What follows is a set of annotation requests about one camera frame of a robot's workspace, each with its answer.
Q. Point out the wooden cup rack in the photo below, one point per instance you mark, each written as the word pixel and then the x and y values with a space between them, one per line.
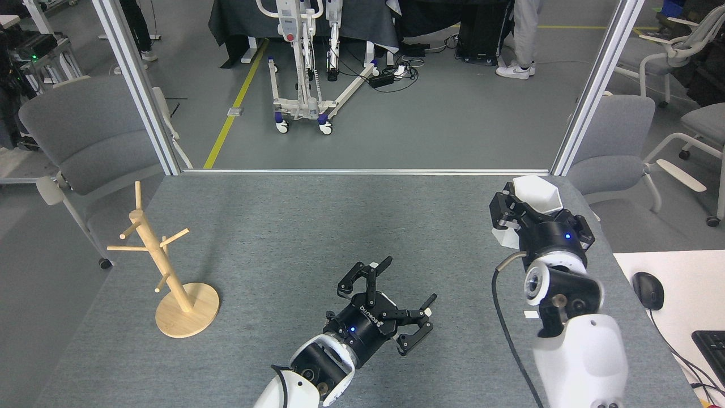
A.
pixel 181 323

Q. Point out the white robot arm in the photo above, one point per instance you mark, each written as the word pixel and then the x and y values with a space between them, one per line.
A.
pixel 294 391
pixel 583 362

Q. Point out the metal floor plate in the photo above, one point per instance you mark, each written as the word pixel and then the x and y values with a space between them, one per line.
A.
pixel 235 111

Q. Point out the white hexagonal cup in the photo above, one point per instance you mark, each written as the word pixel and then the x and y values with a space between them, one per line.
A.
pixel 538 195

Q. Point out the black case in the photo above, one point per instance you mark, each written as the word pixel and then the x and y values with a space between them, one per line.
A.
pixel 481 34

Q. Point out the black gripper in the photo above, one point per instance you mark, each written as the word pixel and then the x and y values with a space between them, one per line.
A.
pixel 362 331
pixel 552 241

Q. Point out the black computer mouse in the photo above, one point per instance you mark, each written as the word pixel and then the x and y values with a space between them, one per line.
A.
pixel 648 290

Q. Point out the black keyboard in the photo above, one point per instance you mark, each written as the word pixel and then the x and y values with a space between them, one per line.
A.
pixel 712 351

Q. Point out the grey office chair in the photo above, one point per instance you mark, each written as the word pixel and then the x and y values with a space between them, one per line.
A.
pixel 96 136
pixel 612 141

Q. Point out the black table cloth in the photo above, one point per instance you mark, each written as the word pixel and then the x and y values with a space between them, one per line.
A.
pixel 238 22

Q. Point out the grey chair with white arms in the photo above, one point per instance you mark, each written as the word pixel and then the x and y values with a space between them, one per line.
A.
pixel 708 122

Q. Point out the black power strip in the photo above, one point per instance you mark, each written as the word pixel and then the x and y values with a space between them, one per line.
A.
pixel 382 79

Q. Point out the equipment rack with green light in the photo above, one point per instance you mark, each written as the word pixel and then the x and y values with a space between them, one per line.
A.
pixel 34 48

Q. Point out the silver table edge rail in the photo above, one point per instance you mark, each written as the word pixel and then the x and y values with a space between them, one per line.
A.
pixel 368 171

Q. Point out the white stand on wheels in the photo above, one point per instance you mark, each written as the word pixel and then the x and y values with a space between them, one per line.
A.
pixel 308 105

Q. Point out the silver frame post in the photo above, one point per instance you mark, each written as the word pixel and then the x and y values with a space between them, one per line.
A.
pixel 595 90
pixel 141 96

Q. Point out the white mesh office chair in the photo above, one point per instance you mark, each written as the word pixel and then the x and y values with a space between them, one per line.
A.
pixel 679 45

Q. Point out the person in white shoes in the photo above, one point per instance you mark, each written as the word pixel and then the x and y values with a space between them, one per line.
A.
pixel 527 34

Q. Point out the person in black trousers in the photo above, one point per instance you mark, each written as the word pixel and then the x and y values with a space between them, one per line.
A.
pixel 137 22

